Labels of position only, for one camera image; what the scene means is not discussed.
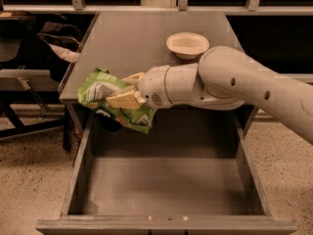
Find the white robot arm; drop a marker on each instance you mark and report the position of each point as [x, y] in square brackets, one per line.
[223, 79]

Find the dark bag with cloth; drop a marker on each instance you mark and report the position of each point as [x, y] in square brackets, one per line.
[63, 41]

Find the grey bench left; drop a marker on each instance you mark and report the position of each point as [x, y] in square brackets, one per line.
[22, 86]

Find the black chair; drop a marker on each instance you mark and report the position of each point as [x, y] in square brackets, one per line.
[16, 31]

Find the grey cabinet counter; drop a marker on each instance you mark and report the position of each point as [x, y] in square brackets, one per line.
[124, 43]

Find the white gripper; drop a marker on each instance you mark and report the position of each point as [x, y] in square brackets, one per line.
[153, 86]

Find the green rice chip bag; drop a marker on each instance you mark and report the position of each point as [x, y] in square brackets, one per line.
[99, 85]

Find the open grey top drawer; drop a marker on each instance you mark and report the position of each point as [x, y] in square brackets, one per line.
[191, 175]

